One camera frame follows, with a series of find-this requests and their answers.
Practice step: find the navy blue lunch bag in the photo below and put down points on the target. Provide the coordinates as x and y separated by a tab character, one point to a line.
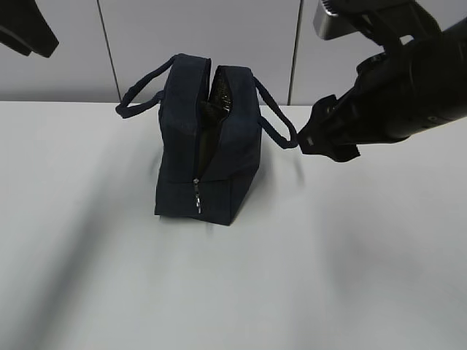
212	121

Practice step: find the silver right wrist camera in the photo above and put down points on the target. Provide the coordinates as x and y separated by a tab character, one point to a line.
330	23

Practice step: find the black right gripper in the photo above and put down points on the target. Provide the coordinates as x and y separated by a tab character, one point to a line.
384	90

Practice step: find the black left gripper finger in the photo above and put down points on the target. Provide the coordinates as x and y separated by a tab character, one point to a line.
14	37
41	38

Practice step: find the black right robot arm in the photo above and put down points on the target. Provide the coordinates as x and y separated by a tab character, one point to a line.
404	26

